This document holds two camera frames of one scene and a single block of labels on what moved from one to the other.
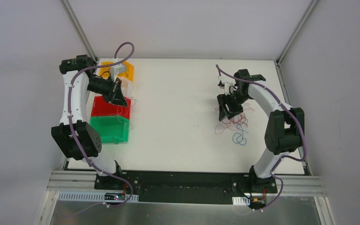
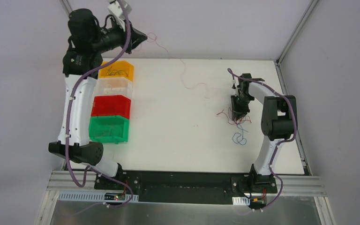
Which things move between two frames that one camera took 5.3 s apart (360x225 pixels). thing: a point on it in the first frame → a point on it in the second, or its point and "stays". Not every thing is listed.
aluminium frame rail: x=72 y=181 stays
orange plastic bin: x=106 y=72 stays
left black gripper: x=110 y=90 → x=130 y=35
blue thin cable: x=237 y=132 stays
